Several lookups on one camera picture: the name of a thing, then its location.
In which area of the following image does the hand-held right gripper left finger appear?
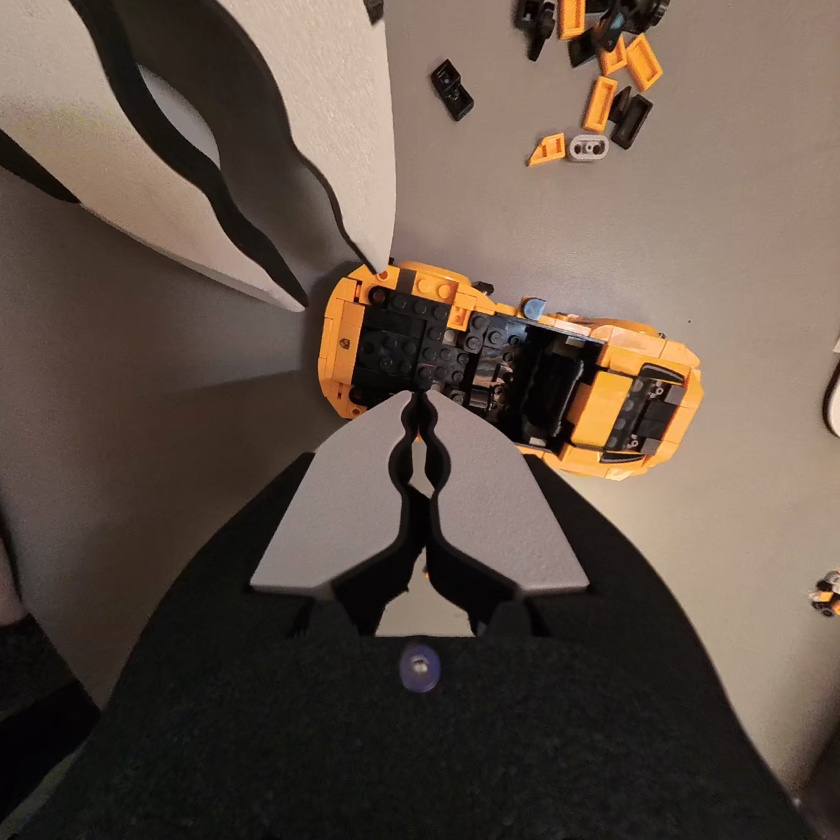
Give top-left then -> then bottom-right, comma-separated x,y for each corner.
249,391 -> 427,637

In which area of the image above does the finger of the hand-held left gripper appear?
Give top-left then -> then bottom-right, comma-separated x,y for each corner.
0,0 -> 311,314
121,0 -> 399,277

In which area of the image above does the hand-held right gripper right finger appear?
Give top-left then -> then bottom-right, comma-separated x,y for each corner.
420,390 -> 591,636

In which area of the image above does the orange lego car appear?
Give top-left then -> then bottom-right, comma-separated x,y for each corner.
317,261 -> 705,480

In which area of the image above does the pile of loose lego pieces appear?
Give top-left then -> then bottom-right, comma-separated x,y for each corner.
364,0 -> 673,168

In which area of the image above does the small orange black lego assembly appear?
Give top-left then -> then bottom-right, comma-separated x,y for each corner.
810,570 -> 840,618

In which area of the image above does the person's black clothing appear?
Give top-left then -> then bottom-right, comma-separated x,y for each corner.
0,610 -> 99,821

